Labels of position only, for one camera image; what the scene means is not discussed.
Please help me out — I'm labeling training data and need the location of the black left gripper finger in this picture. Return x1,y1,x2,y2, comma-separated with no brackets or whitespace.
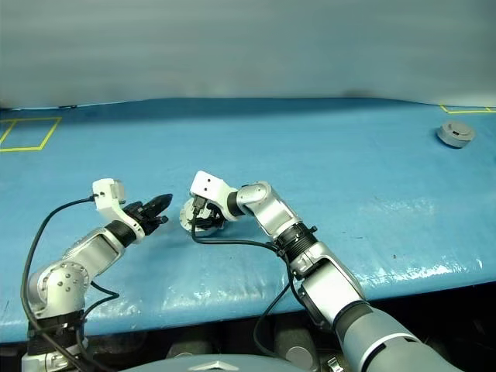
141,201,168,218
146,192,174,208

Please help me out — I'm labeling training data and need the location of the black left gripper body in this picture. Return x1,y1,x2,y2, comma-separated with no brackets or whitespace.
122,201,171,236

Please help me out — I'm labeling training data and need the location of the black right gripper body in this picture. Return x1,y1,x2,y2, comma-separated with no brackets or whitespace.
191,195,226,222

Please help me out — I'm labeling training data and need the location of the grey round disc part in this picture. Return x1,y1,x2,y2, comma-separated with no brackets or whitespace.
178,196,226,236

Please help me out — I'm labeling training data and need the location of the blue plastic table cover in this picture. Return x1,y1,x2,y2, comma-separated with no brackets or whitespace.
0,96,496,344

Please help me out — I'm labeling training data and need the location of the dark grey rounded cap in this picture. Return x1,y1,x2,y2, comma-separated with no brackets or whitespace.
166,339,215,360
277,332,313,363

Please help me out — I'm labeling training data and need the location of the grey robot torso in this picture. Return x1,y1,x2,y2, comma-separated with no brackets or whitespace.
149,351,325,372

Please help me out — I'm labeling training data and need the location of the large yellow tape outline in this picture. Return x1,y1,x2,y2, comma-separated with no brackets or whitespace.
0,116,63,152

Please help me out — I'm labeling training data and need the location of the small yellow tape outline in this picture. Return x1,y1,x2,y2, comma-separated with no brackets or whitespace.
439,104,496,115

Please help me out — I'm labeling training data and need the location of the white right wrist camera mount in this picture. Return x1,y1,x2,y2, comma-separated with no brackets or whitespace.
189,170,238,222

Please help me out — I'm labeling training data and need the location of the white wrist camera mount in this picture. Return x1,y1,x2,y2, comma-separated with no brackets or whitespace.
189,170,238,222
91,177,147,238

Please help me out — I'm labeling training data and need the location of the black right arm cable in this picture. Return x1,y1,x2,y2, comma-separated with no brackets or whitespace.
189,199,317,360

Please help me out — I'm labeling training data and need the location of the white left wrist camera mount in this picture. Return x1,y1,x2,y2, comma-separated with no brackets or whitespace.
91,177,147,238

